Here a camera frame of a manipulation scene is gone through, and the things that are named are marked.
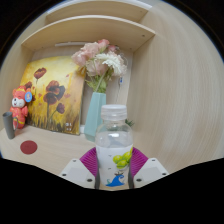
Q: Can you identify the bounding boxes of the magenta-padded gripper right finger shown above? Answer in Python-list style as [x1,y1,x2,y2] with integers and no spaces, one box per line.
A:
[127,146,170,190]

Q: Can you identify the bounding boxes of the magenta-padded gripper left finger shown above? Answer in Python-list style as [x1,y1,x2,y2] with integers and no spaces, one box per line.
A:
[58,147,100,190]

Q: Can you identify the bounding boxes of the clear water bottle printed label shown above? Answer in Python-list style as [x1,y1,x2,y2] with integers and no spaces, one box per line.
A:
[94,104,134,192]

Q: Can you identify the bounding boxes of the flat round red coaster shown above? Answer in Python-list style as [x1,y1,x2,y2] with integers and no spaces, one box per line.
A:
[19,140,38,155]

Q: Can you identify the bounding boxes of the teal faceted vase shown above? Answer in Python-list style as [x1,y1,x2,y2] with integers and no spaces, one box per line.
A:
[83,91,107,141]

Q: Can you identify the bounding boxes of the yellow poppy flower painting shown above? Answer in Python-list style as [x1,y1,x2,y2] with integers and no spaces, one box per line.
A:
[19,55,86,136]

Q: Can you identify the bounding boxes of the grey ribbed mug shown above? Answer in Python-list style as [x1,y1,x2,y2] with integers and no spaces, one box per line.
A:
[2,111,18,140]

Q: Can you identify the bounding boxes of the red plush mouse toy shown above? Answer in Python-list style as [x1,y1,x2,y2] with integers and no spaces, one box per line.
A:
[9,85,36,130]

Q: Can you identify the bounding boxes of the pink and white flower bouquet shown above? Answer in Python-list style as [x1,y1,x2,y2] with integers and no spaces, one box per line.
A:
[70,38,128,94]

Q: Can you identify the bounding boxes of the white under-shelf light bar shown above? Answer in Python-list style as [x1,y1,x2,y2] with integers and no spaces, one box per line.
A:
[54,41,90,48]

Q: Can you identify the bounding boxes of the light wood hutch shelves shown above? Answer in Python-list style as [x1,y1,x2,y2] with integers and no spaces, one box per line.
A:
[21,0,157,53]

